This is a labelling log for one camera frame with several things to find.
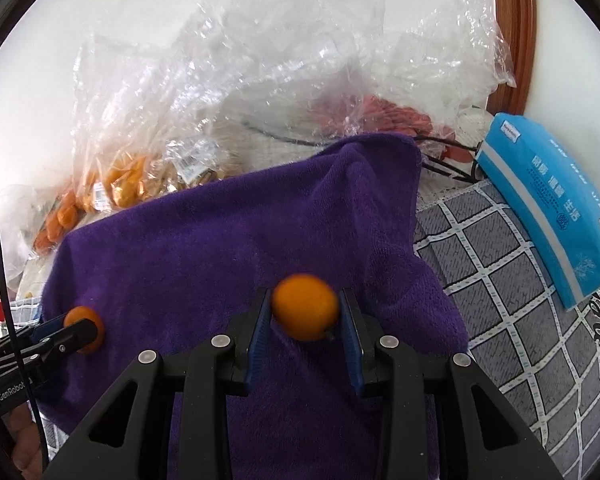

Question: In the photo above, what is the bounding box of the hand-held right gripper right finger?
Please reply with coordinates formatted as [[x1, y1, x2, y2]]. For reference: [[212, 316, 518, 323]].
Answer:
[[340, 287, 566, 480]]

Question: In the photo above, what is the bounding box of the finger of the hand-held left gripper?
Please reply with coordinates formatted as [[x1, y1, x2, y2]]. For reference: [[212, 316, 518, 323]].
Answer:
[[30, 310, 81, 341], [27, 319, 99, 361]]

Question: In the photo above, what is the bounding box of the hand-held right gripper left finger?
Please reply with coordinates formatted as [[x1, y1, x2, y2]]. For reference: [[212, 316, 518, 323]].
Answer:
[[42, 287, 276, 480]]

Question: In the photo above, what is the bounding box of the mandarin orange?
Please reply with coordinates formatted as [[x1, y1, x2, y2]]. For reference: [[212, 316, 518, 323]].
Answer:
[[62, 306, 106, 356], [271, 273, 341, 342]]

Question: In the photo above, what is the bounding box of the clear plastic bag of oranges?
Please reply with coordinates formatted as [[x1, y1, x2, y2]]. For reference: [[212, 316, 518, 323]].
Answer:
[[72, 0, 386, 211], [0, 182, 88, 281]]

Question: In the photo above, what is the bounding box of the clear bag of red fruit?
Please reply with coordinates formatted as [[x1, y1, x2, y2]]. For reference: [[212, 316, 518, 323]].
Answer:
[[300, 0, 518, 161]]

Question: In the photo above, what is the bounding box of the person's left hand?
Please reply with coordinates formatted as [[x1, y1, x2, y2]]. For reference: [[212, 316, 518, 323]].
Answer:
[[7, 400, 46, 480]]

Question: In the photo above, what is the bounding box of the purple towel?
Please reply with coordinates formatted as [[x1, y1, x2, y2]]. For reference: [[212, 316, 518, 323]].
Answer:
[[40, 132, 473, 480]]

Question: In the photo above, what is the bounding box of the grey checked blanket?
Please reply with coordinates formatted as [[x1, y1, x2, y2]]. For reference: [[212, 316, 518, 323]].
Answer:
[[410, 180, 600, 480]]

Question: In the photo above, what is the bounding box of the clear bag of longans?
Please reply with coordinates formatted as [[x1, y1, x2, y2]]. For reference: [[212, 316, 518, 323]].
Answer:
[[150, 137, 231, 196]]

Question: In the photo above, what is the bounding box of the blue tissue pack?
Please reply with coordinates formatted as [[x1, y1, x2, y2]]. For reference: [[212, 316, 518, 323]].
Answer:
[[475, 112, 600, 311]]

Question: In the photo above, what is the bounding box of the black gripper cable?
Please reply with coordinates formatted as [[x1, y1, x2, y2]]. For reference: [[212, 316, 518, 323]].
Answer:
[[0, 189, 51, 471]]

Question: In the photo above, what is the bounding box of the thin black cable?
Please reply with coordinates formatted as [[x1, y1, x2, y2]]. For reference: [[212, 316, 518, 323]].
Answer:
[[240, 117, 487, 183]]

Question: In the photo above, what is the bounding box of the brown wooden frame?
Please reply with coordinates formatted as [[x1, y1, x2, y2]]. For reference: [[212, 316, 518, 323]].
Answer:
[[485, 0, 538, 117]]

